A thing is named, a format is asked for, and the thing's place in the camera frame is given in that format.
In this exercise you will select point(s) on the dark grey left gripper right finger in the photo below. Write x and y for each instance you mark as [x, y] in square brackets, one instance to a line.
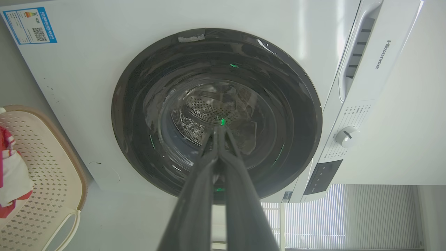
[244, 216]

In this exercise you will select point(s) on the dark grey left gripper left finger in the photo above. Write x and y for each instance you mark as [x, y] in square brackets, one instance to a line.
[195, 212]

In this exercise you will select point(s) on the beige perforated laundry basket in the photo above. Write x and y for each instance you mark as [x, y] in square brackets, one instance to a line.
[45, 181]

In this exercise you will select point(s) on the white window blinds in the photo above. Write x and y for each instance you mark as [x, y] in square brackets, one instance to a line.
[341, 216]

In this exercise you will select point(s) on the round dark washing machine door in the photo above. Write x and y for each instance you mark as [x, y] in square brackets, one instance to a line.
[216, 104]

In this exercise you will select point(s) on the white washing machine dial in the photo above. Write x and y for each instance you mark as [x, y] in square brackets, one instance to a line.
[346, 136]

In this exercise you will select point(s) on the white Hisense washing machine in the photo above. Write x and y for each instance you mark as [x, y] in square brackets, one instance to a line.
[87, 87]

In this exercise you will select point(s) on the red and white clothing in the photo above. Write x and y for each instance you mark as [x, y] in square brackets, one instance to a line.
[12, 174]

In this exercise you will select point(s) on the blue energy label sticker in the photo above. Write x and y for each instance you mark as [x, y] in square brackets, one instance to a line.
[29, 25]

